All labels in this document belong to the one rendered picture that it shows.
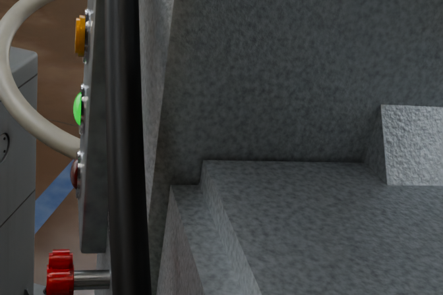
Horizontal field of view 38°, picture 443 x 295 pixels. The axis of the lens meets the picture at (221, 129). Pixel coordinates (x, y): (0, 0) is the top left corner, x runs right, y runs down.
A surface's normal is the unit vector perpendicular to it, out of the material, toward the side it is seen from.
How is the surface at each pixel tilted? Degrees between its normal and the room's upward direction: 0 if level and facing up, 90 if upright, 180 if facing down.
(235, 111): 90
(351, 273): 4
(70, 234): 0
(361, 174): 4
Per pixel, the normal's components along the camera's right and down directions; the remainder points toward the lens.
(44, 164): 0.14, -0.88
